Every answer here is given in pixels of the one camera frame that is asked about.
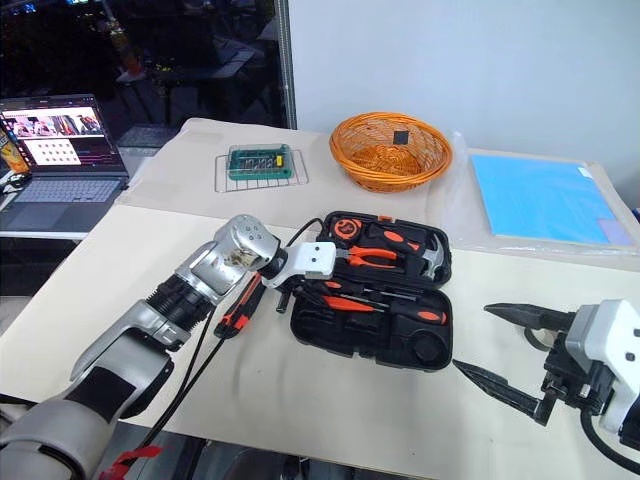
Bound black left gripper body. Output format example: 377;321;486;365
273;279;307;315

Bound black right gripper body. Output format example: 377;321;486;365
532;319;622;427

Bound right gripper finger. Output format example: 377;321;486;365
451;359;546;418
482;301;578;335

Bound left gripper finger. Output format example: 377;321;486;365
288;279;332;304

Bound black plastic tool case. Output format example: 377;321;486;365
288;209;456;372

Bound orange black utility knife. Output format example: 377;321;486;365
213;272;265;340

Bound orange black tape measure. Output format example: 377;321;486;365
331;217;362;242

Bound blue sheet pad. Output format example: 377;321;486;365
468;153;622;246

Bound clear plastic bag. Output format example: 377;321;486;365
428;130;640;274

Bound green screwdriver bit box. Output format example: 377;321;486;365
226;143;293;183

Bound orange wicker basket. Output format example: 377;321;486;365
328;111;455;194

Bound red tape strip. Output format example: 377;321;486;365
98;443;166;480

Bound open grey laptop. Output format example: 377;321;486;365
0;93;131;236

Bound white side desk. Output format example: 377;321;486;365
0;227;94;243

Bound small white black device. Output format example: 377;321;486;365
0;171;34;195

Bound orange snack bag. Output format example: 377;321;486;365
0;127;32;176

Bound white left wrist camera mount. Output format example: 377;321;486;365
259;240;337;292

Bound slim orange handled screwdriver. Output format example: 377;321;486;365
321;294;377;314

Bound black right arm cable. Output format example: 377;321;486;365
578;407;640;476

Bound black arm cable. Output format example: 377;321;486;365
578;407;640;476
138;217;326;451

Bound orange handled pliers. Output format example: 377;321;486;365
333;244;402;274

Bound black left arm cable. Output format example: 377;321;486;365
138;217;326;451

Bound black orange handled screwdriver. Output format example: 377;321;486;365
378;302;449;327

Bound metal wire rack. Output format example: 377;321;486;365
214;151;311;194

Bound claw hammer black orange handle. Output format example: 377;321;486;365
368;223;450;282

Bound metal window frame post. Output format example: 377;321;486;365
275;0;299;130

